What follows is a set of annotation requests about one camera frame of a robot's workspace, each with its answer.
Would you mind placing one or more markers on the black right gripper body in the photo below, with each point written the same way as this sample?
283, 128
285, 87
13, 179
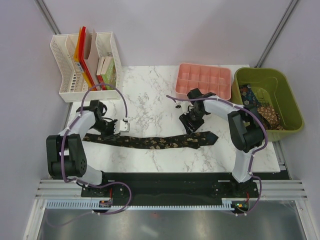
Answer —
195, 118

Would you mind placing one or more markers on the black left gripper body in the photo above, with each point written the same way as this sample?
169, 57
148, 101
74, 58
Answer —
106, 129

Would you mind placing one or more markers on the black gold floral tie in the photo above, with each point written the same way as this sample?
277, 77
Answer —
194, 141

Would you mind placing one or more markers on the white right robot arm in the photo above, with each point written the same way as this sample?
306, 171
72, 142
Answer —
246, 129

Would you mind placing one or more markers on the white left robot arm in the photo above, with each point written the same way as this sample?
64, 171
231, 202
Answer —
66, 158

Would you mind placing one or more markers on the pink divided organizer tray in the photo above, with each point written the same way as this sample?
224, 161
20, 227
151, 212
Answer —
206, 78

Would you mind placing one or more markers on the green book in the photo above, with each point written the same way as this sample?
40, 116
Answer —
108, 71

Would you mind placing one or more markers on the navy floral tie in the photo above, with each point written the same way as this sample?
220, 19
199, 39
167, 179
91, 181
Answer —
248, 97

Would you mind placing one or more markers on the red folder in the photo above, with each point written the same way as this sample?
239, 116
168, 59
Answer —
89, 56

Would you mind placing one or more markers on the beige cardboard folder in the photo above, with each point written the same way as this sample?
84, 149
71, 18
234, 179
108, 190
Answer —
91, 55

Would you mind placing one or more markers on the white plastic file rack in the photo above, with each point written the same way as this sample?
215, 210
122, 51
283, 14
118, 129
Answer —
74, 82

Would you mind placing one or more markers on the red book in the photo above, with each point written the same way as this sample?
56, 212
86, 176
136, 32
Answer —
101, 77

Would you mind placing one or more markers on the orange folder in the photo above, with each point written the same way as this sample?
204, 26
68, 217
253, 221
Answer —
79, 57

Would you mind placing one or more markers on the brown floral tie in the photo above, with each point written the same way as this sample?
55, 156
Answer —
270, 118

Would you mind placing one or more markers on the olive green plastic bin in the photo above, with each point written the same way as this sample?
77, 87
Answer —
271, 88

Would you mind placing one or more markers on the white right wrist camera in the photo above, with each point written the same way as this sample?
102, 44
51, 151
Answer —
185, 107

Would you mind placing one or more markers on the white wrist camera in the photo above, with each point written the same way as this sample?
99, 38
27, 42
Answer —
185, 107
122, 126

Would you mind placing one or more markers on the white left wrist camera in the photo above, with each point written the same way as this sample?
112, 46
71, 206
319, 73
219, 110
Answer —
122, 126

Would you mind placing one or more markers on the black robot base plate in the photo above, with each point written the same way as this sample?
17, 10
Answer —
176, 189

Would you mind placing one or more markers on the slotted cable duct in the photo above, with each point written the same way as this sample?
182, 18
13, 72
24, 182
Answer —
74, 204

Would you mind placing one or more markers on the aluminium frame rail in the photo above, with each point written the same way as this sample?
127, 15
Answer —
271, 190

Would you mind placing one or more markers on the left aluminium corner post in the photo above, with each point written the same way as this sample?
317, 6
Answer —
48, 16

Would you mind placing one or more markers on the aluminium corner post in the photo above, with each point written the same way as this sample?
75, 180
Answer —
48, 16
289, 11

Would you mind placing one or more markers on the right aluminium corner post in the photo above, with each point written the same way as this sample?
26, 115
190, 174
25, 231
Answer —
289, 11

